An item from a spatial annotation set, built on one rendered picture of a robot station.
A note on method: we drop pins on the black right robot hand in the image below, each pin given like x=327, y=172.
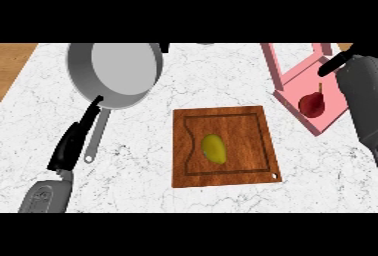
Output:
x=335, y=63

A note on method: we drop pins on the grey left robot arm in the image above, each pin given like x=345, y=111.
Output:
x=47, y=196

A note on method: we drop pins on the dark red pear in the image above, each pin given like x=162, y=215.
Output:
x=312, y=104

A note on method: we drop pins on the pink open box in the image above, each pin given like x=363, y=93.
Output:
x=308, y=90

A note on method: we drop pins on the brown wooden cutting board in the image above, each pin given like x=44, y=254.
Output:
x=224, y=146

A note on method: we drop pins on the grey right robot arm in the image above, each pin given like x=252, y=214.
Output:
x=363, y=100

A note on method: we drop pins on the black object at edge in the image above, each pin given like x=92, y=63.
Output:
x=165, y=47

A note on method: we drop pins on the yellow-green pear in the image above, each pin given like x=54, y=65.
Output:
x=213, y=149

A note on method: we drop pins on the grey metal frying pan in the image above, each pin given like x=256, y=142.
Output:
x=116, y=75

